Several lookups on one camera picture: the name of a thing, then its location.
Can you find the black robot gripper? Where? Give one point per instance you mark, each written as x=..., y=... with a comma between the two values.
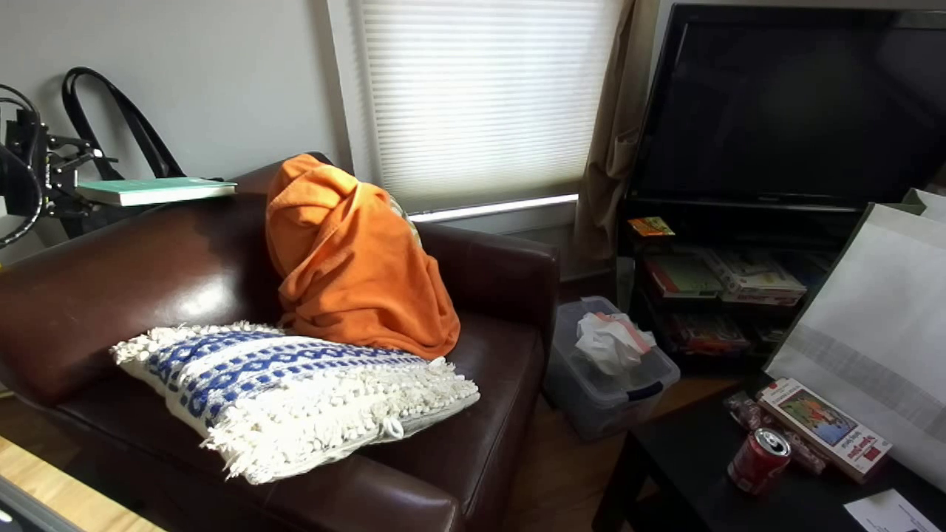
x=27, y=173

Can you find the brown leather couch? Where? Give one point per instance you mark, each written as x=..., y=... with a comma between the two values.
x=463, y=414

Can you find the red book on shelf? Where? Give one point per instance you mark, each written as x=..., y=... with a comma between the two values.
x=680, y=277

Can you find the pale book on shelf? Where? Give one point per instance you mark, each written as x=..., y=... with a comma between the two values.
x=757, y=279

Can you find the black tote bag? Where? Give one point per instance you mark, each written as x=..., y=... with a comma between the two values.
x=136, y=129

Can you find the orange blanket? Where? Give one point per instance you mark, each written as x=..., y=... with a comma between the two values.
x=358, y=260

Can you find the blue white fringed pillow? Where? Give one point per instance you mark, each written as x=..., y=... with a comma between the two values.
x=296, y=395

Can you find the light wooden table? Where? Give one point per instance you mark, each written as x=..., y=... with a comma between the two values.
x=59, y=489

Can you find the white window blind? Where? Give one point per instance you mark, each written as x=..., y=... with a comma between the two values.
x=476, y=93

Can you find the brown curtain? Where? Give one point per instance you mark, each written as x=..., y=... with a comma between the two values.
x=609, y=149

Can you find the grey plastic storage bin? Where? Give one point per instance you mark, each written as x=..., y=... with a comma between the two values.
x=593, y=395

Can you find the white crumpled cloth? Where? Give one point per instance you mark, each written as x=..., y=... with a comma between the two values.
x=609, y=345

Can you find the black television stand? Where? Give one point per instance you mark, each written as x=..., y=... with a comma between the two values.
x=640, y=297

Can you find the orange sticky note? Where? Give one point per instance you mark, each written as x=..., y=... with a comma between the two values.
x=652, y=226

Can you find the dark red lower shelf item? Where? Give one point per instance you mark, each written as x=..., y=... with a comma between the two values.
x=711, y=336

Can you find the black coffee table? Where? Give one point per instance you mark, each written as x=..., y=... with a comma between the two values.
x=690, y=473

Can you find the black flat screen television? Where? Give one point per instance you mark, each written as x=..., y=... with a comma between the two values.
x=786, y=108

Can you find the red soda can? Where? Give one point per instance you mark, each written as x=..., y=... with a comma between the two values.
x=757, y=458

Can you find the white red game box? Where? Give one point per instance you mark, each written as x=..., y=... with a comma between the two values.
x=825, y=426

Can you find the white paper bag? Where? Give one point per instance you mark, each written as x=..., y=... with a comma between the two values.
x=875, y=327

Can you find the white paper card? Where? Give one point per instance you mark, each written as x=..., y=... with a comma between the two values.
x=891, y=511

